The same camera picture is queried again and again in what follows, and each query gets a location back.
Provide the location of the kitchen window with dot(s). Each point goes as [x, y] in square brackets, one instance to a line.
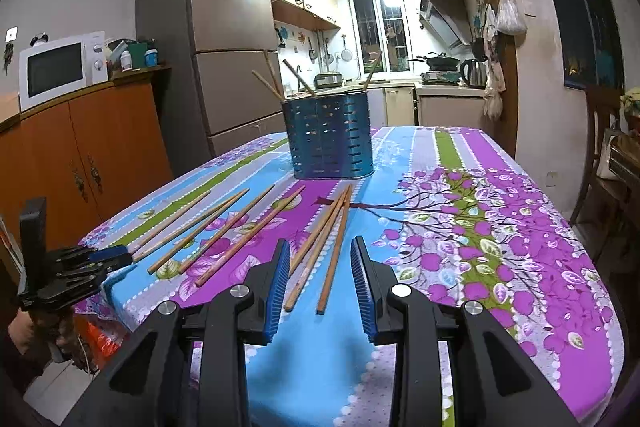
[380, 27]

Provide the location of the white microwave oven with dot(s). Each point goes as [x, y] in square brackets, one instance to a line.
[55, 69]

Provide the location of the hanging metal strainer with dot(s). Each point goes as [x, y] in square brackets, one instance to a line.
[346, 55]

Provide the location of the dark window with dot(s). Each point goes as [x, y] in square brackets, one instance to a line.
[575, 22]

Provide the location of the steel range hood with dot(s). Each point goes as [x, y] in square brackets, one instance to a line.
[445, 24]

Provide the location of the white bag on chair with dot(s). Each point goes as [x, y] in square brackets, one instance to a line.
[606, 154]

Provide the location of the steel electric kettle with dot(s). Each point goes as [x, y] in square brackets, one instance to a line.
[474, 73]

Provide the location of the beige lower kitchen cabinets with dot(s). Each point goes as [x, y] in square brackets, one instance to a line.
[440, 107]

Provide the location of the red plastic bag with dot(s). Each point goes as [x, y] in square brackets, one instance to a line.
[97, 342]

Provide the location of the orange wooden cabinet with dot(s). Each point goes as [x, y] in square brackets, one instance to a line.
[115, 142]

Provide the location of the wooden chopsticks in holder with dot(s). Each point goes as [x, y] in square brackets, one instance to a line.
[299, 78]

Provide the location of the floral striped tablecloth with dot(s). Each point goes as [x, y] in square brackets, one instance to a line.
[450, 232]

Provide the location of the white pill bottle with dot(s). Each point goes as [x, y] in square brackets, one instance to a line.
[126, 61]

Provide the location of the person's left hand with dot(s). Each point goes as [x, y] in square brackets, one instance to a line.
[22, 334]

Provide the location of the dark wooden chair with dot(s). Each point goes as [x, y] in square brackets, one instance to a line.
[597, 142]

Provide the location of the yellow flower bouquet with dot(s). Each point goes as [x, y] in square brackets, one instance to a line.
[631, 101]

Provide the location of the bunch of wooden chopsticks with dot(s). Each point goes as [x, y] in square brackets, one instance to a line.
[330, 267]

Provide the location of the dark wooden side table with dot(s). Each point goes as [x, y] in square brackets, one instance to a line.
[622, 187]

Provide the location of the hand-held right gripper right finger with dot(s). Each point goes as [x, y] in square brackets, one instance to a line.
[362, 292]

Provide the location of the green box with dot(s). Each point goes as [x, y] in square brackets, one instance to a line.
[139, 53]

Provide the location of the beige hanging bags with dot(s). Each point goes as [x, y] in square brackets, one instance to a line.
[494, 87]

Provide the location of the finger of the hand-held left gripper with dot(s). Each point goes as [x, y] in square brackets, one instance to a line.
[107, 254]
[75, 287]

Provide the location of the white hanging plastic bag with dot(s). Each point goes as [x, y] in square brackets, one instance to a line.
[510, 17]

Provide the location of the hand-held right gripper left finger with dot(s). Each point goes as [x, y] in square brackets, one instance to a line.
[280, 292]

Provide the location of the black wok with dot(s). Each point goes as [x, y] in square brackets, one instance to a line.
[440, 59]

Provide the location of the tall grey refrigerator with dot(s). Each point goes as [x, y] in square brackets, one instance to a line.
[225, 7]

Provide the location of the white wall socket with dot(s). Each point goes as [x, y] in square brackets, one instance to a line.
[11, 34]

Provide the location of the gas stove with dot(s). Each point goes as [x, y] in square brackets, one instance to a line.
[440, 77]

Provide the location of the blue perforated utensil holder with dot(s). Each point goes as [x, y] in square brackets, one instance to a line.
[327, 137]

